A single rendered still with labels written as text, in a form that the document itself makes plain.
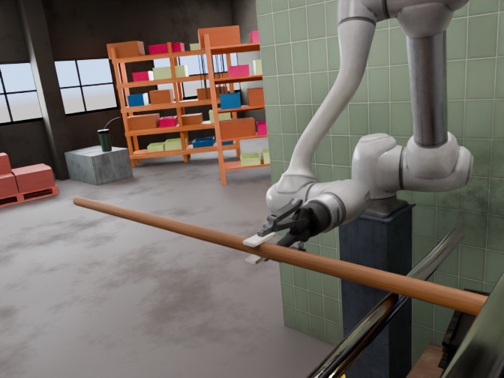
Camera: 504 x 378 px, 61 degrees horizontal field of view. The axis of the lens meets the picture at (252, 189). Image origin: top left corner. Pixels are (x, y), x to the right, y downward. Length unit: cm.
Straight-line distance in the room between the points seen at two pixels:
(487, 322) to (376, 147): 135
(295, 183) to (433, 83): 49
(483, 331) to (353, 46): 104
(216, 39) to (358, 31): 488
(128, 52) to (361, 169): 699
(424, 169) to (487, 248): 61
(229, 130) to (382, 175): 463
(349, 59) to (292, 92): 106
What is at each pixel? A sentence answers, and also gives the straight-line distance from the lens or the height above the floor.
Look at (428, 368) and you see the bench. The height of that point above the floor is 58.
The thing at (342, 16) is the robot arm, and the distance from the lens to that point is 123.
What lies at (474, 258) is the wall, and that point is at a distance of 202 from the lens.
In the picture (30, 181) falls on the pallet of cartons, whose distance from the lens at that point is 714.
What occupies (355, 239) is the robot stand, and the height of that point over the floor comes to 90.
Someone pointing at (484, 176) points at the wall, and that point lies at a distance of 190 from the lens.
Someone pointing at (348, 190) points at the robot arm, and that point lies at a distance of 108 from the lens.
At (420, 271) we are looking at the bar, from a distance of 81.
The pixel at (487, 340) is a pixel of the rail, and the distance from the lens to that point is 20.
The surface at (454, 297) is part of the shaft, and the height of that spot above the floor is 120.
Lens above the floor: 154
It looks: 15 degrees down
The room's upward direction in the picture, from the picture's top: 6 degrees counter-clockwise
